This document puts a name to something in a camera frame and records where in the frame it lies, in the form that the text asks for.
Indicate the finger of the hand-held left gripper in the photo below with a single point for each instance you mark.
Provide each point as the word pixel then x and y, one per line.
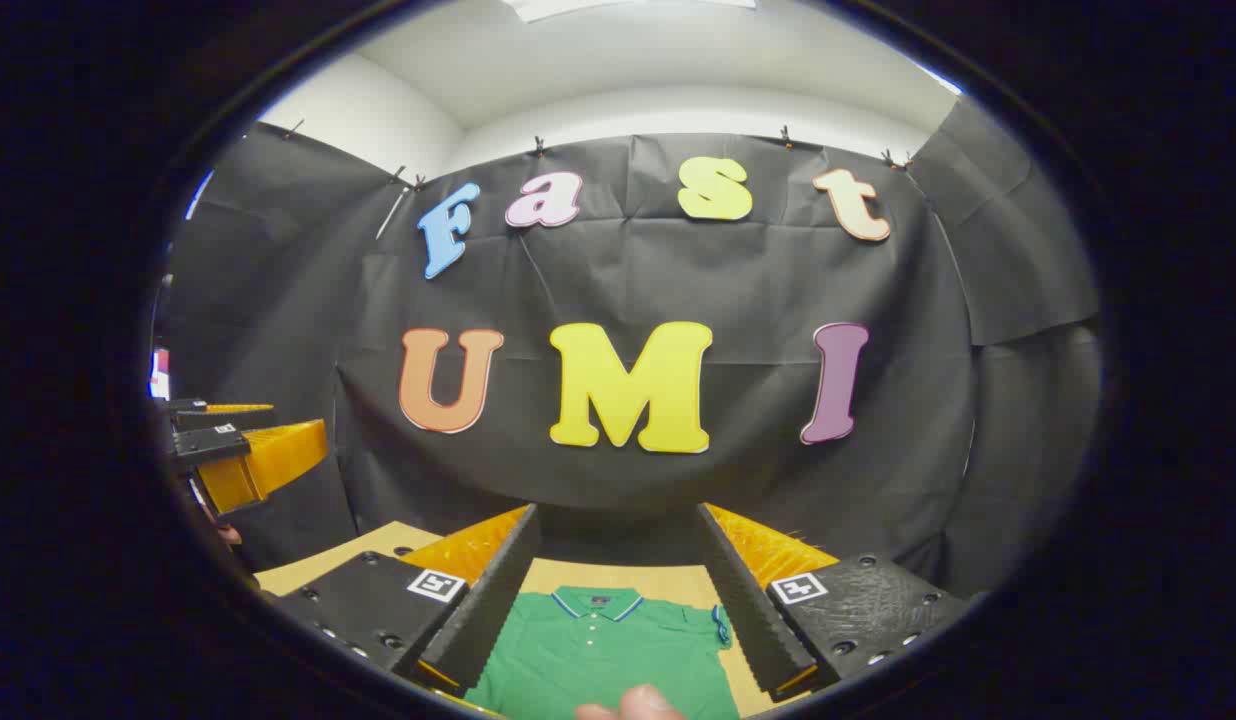
pixel 278 460
pixel 228 409

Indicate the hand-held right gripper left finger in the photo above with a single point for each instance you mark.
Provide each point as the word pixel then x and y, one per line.
pixel 493 610

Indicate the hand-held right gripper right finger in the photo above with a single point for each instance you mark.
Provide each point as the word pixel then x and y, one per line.
pixel 743 600

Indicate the green T-shirt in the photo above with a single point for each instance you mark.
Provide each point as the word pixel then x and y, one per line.
pixel 598 660

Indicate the coloured lit screen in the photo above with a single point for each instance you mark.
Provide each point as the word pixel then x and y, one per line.
pixel 159 378

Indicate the black backdrop cloth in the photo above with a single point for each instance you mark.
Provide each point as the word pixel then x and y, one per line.
pixel 628 280

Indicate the ceiling light panel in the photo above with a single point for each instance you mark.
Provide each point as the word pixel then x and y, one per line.
pixel 578 6

